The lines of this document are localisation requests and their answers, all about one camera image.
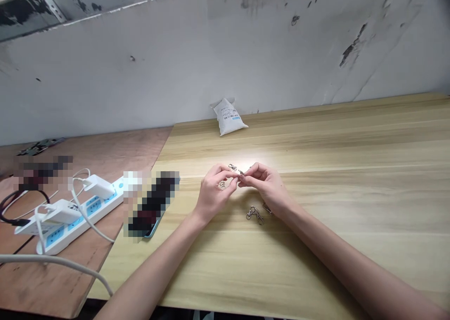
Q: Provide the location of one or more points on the white plastic pouch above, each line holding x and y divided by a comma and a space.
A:
229, 119

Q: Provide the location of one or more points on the person's right hand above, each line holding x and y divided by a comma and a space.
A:
265, 188

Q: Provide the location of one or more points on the pile of silver clasps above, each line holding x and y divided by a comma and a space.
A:
256, 212

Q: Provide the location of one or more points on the person's left hand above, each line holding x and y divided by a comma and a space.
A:
211, 189

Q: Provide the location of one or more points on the white and blue power strip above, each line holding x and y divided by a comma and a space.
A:
70, 218

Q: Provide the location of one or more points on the green circuit board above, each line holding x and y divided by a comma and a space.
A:
40, 145

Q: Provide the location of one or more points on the silver swivel clasp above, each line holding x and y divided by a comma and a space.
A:
236, 169

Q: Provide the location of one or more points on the white charger plug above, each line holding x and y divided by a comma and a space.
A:
56, 212
98, 186

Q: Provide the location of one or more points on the smartphone with blue case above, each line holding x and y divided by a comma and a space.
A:
152, 207

